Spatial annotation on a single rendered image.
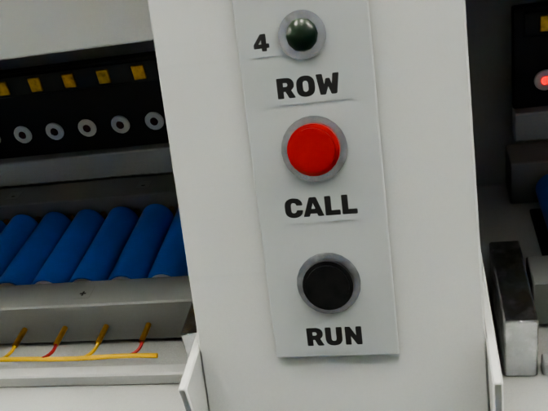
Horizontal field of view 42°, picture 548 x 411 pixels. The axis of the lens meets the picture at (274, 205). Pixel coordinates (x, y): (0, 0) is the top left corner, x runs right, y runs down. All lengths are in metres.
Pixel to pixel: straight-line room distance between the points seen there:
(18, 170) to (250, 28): 0.26
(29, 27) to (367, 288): 0.14
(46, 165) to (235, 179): 0.23
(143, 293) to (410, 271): 0.14
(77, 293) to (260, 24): 0.17
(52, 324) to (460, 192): 0.20
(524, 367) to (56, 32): 0.21
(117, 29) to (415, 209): 0.11
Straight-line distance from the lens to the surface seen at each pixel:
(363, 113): 0.22
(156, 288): 0.33
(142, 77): 0.40
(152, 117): 0.41
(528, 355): 0.29
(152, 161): 0.42
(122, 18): 0.25
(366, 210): 0.22
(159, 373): 0.31
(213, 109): 0.23
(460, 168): 0.22
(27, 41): 0.26
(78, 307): 0.34
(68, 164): 0.44
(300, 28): 0.21
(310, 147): 0.22
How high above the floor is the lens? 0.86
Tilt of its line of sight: 12 degrees down
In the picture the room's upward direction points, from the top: 7 degrees counter-clockwise
